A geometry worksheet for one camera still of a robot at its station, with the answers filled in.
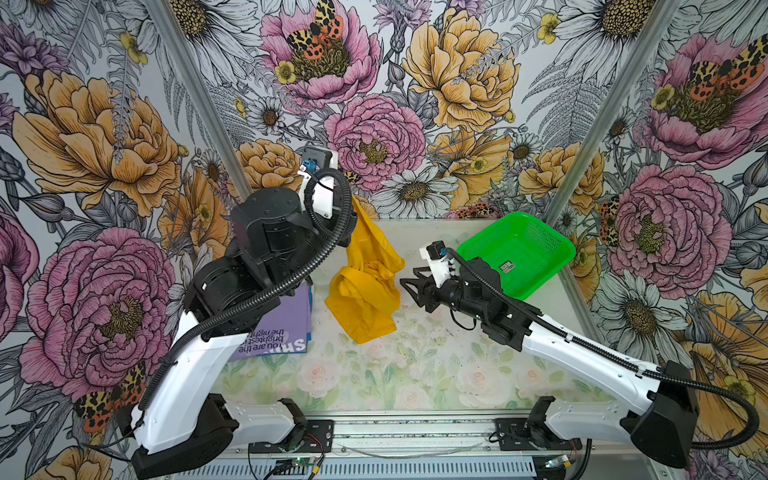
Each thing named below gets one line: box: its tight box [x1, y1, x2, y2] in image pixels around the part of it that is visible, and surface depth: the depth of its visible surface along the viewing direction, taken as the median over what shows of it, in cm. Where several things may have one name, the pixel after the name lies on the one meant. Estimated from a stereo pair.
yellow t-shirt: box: [324, 195, 406, 344], surface depth 75 cm
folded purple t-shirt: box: [229, 282, 313, 362], surface depth 88 cm
